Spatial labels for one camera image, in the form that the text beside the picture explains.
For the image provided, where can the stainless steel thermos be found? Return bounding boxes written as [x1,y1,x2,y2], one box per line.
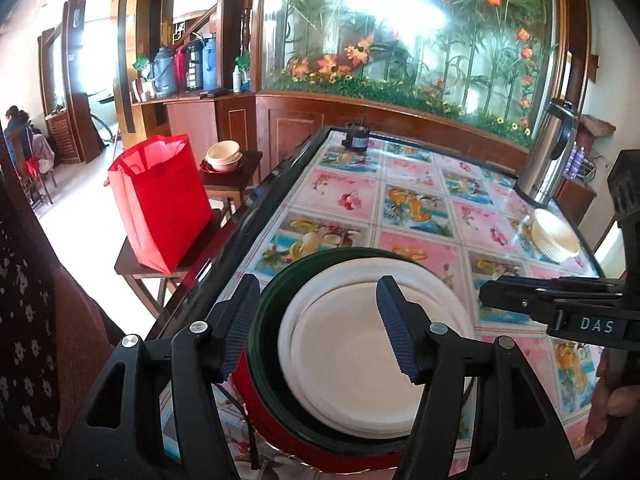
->
[515,98,579,207]

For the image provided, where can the floral glass partition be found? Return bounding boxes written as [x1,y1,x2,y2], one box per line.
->
[251,0,595,162]

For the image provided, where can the wooden display cabinet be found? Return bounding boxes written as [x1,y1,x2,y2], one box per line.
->
[39,0,110,165]

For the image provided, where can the red scalloped gold-rimmed plate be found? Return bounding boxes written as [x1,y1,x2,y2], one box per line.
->
[232,352,417,476]

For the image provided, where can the stack of white bowls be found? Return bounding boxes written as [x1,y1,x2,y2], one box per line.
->
[529,208,582,264]

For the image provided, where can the blue thermos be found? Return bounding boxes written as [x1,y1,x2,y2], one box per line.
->
[201,34,219,89]

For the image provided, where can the red shopping bag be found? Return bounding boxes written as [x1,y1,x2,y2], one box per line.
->
[107,133,215,276]

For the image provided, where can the dark wooden stool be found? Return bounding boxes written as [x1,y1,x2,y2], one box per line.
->
[113,206,227,322]
[198,151,264,212]

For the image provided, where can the red thermos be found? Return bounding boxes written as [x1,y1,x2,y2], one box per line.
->
[173,46,189,94]

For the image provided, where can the person's floral clothing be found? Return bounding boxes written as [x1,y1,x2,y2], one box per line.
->
[0,170,128,480]

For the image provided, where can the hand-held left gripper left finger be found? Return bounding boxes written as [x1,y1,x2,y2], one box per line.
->
[57,274,261,480]

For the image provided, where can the person's right hand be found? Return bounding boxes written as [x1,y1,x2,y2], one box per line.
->
[587,347,640,442]

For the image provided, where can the light blue thermos jug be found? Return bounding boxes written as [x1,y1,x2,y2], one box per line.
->
[149,47,177,99]

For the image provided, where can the stacked bowls on red plate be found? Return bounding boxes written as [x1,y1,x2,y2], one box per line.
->
[206,140,243,172]

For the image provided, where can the small red dish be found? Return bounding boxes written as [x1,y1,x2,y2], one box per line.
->
[200,156,246,174]

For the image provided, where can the green plastic basin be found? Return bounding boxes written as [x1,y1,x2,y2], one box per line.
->
[246,247,482,457]

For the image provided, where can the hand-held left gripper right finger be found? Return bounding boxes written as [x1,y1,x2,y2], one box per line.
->
[376,275,581,480]

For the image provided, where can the wooden counter cabinet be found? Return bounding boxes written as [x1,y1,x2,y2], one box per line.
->
[131,89,328,173]

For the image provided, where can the black thermos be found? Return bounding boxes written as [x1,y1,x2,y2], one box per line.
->
[184,40,205,92]

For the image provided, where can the white plate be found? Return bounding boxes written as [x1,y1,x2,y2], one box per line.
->
[276,257,477,442]
[287,290,473,423]

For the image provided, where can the small black motor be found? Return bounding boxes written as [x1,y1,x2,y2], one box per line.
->
[341,121,372,152]

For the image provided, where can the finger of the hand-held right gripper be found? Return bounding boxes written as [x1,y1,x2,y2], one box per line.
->
[479,280,626,326]
[494,274,626,297]

